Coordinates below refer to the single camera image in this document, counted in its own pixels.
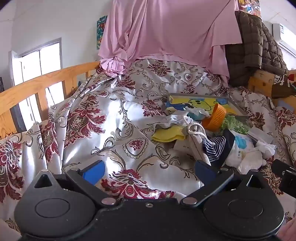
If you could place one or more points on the white whale print cloth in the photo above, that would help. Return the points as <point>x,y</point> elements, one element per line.
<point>238,150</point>

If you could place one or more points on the brown cloth with white print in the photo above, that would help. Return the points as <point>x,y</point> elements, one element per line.
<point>281,89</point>

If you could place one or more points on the pink sheet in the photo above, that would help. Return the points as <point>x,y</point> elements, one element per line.
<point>161,27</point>

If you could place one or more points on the wooden crate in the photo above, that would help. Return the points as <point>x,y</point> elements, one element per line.
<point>261,81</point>

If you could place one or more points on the colourful printed pillow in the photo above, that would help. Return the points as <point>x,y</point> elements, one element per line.
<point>292,75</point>

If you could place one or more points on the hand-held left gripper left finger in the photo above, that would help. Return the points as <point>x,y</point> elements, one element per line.
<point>93,172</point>

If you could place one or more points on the grey framed window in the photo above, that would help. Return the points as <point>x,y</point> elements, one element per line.
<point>48,60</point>

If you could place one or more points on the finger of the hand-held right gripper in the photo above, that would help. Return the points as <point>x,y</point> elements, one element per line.
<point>288,178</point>

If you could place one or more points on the wooden bed rail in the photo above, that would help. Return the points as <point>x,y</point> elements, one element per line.
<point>23,88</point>

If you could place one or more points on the brown quilted jacket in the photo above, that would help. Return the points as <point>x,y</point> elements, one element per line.
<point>249,41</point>

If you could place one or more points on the orange ribbed cup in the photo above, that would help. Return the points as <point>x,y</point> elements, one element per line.
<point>215,120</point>

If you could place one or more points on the grey face mask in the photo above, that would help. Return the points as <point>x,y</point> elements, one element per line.
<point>261,136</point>

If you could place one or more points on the navy striped sock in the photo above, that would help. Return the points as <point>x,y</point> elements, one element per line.
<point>215,146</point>

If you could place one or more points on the floral satin blanket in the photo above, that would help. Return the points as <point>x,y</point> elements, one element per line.
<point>104,120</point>

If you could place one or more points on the grey tray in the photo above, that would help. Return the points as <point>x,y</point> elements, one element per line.
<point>238,107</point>

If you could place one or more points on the cartoon wall poster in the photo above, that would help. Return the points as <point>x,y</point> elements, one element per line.
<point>251,7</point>

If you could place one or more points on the white air conditioner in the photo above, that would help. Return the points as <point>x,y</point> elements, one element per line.
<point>286,37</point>

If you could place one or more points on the bag of green pieces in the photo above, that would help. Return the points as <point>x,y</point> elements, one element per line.
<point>233,124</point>

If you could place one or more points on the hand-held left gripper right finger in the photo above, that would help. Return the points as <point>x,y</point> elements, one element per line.
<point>203,172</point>

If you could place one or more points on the teal wall poster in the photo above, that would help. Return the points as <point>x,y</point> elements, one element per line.
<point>100,30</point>

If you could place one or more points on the white crumpled tissue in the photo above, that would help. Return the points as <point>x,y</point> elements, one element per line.
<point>266,149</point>

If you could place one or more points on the white blue print cloth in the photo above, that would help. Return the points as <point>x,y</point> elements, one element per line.
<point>196,113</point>

